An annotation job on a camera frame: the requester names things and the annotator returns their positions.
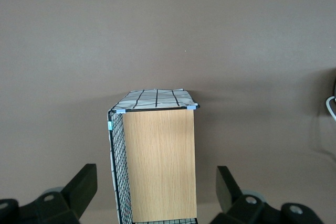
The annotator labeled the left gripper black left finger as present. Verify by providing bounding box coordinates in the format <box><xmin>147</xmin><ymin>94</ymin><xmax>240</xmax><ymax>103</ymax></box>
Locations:
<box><xmin>0</xmin><ymin>163</ymin><xmax>99</xmax><ymax>224</ymax></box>

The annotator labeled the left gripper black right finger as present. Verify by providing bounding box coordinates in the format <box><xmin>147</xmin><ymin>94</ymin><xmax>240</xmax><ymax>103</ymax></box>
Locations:
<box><xmin>209</xmin><ymin>166</ymin><xmax>322</xmax><ymax>224</ymax></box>

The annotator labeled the brown table cover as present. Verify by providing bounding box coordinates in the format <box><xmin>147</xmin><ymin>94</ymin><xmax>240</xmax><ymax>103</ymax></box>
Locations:
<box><xmin>0</xmin><ymin>0</ymin><xmax>336</xmax><ymax>224</ymax></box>

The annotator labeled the black wire basket checked liner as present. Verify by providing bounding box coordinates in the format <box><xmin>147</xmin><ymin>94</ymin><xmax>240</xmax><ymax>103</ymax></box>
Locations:
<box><xmin>106</xmin><ymin>88</ymin><xmax>201</xmax><ymax>224</ymax></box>

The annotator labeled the white toaster power cable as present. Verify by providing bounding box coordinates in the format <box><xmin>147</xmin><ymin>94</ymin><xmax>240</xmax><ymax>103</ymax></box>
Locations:
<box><xmin>325</xmin><ymin>96</ymin><xmax>336</xmax><ymax>123</ymax></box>

